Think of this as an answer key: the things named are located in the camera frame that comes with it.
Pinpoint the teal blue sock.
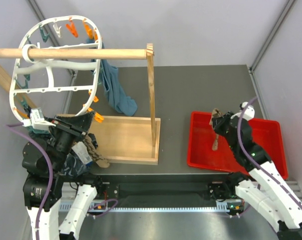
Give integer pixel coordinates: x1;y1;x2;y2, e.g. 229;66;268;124
85;37;138;117

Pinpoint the brown argyle sock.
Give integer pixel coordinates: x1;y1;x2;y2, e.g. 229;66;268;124
55;113;111;169
209;108;223;151

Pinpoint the wooden rod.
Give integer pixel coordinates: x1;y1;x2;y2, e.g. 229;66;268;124
0;47;147;61

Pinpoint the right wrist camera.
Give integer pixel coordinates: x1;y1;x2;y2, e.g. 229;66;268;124
240;102;255;121

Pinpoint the red plastic tray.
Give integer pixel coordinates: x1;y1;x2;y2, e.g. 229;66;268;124
186;111;288;180

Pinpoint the wooden rack base tray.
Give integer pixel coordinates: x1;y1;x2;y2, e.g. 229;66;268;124
53;113;161;166

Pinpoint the orange clip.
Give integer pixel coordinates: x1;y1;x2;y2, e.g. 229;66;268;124
13;107;29;119
88;89;99;103
87;107;104;123

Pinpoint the teal clip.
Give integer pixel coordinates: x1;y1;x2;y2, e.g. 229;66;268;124
19;99;32;112
16;74;31;89

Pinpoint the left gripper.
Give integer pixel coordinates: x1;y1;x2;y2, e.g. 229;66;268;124
50;109;96;171

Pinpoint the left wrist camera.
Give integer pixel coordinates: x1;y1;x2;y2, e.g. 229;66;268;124
22;108;56;131

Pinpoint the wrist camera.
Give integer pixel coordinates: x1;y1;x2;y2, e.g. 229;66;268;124
22;108;56;131
240;102;255;121

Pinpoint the wooden rack upright post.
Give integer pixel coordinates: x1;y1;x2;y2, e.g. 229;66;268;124
146;43;156;146

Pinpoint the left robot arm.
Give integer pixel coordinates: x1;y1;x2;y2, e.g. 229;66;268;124
22;112;104;240

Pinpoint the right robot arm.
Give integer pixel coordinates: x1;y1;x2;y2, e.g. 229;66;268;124
209;108;302;240

